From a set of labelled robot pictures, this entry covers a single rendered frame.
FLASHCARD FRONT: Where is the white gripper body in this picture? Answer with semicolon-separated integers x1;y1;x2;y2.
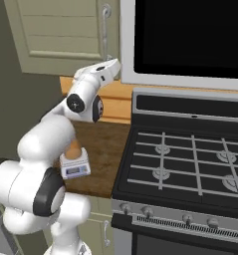
104;58;121;81

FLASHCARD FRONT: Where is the orange honey bottle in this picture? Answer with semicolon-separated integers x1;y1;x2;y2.
65;137;83;160

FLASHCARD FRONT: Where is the white digital scale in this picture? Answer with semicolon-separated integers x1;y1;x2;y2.
59;146;92;180

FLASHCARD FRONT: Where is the beige base cabinet door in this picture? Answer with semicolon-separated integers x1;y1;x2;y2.
43;213;115;255

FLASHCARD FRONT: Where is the white microwave oven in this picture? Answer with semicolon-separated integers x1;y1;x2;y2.
119;0;238;93

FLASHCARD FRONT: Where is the black and silver stove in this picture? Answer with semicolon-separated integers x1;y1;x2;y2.
111;87;238;255

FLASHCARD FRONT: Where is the beige drawer front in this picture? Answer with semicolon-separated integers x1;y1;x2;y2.
86;195;115;215

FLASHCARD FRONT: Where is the silver stove knob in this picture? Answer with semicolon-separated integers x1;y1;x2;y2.
140;205;154;218
206;217;220;230
119;202;132;215
181;213;194;226

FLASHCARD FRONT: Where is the silver cabinet door handle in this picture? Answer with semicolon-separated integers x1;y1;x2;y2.
101;3;114;62

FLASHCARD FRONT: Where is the silver base cabinet handle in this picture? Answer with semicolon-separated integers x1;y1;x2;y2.
103;220;112;249

